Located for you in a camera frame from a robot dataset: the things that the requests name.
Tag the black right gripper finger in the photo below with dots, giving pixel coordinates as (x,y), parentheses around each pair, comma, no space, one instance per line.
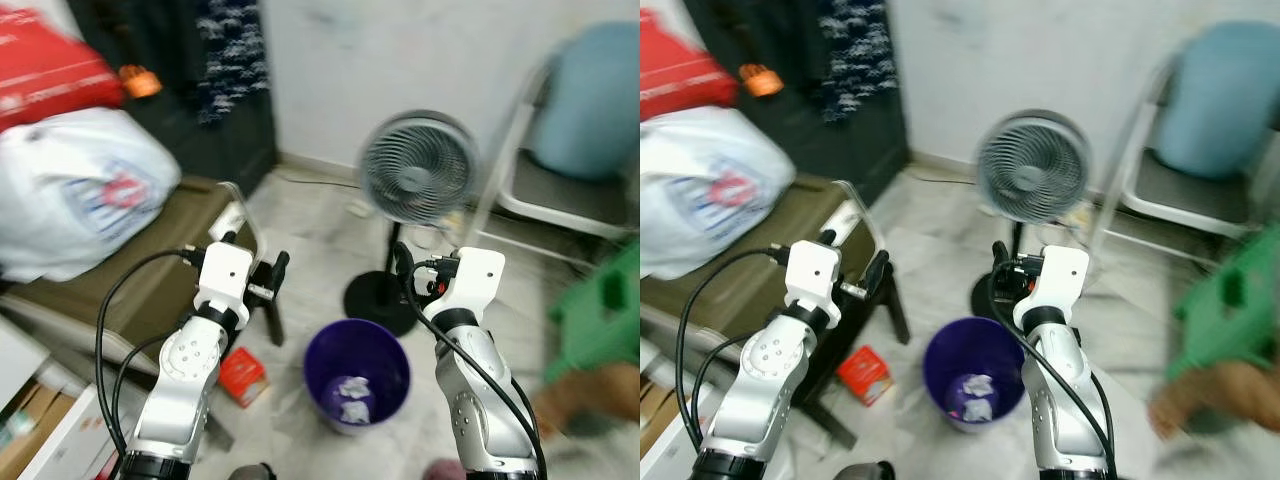
(1000,264)
(402,265)

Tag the white paper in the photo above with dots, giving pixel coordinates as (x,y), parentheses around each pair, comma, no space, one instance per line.
(352,400)
(972,400)

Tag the green plastic stool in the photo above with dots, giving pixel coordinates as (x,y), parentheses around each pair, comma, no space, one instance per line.
(1220,310)
(590,320)

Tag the person's forearm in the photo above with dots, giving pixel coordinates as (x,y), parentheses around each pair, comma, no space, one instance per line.
(618,390)
(1245,390)

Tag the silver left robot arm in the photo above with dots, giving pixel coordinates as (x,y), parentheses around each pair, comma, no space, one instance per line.
(185,390)
(760,390)

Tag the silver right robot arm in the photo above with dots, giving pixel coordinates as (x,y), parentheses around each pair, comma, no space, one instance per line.
(480,400)
(1065,400)

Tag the person's hand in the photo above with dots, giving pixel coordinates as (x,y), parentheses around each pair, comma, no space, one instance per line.
(1182,412)
(568,405)

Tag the white power strip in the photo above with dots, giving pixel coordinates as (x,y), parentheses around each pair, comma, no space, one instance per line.
(230,220)
(848,215)

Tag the olive seat folding chair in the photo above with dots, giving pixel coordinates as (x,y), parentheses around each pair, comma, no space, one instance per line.
(810,215)
(185,215)

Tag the small red carton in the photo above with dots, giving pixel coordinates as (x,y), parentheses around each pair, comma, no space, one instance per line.
(243,375)
(865,372)

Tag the grey standing fan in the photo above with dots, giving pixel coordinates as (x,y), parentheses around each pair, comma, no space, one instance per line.
(420,165)
(1035,165)

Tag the purple waste bin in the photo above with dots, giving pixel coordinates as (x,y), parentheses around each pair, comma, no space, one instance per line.
(325,370)
(945,370)

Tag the black cabinet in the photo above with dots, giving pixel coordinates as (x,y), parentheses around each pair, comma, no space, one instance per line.
(170,130)
(790,135)

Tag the white printed plastic bag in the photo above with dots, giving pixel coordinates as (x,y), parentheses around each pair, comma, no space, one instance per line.
(60,200)
(700,190)

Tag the small orange object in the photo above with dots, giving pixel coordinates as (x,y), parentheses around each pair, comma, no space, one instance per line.
(762,80)
(140,82)

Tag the dark white patterned garment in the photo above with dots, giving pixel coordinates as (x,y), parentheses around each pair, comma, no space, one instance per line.
(855,50)
(232,50)

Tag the large red box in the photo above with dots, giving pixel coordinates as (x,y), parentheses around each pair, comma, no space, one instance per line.
(680,65)
(45,70)

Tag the white flat board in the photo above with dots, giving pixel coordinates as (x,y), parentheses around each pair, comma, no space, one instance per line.
(690,450)
(70,440)

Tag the brown cardboard box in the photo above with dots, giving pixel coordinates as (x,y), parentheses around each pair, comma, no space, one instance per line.
(655,415)
(25,430)

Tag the blue cushion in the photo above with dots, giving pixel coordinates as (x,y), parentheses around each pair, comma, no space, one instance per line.
(1225,100)
(590,100)

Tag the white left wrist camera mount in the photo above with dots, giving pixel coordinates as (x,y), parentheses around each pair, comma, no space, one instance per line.
(225,275)
(815,275)

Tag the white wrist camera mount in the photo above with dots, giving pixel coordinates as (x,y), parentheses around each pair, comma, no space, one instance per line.
(815,275)
(475,280)
(1060,280)
(225,275)

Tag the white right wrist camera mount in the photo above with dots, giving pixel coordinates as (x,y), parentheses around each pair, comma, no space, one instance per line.
(1060,280)
(475,280)

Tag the white frame grey seat chair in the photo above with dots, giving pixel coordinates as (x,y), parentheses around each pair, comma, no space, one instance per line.
(1180,185)
(560,190)

